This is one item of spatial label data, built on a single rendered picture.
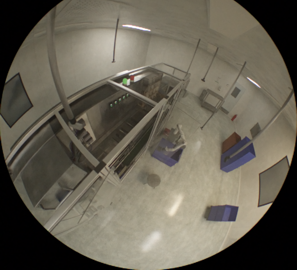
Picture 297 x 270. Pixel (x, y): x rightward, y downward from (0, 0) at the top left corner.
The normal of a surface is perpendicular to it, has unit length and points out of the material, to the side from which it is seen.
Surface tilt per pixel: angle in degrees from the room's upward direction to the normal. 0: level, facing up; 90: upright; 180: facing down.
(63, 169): 0
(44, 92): 90
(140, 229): 0
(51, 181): 0
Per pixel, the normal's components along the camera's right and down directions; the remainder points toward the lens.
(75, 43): 0.84, 0.50
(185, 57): -0.51, 0.57
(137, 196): 0.19, -0.65
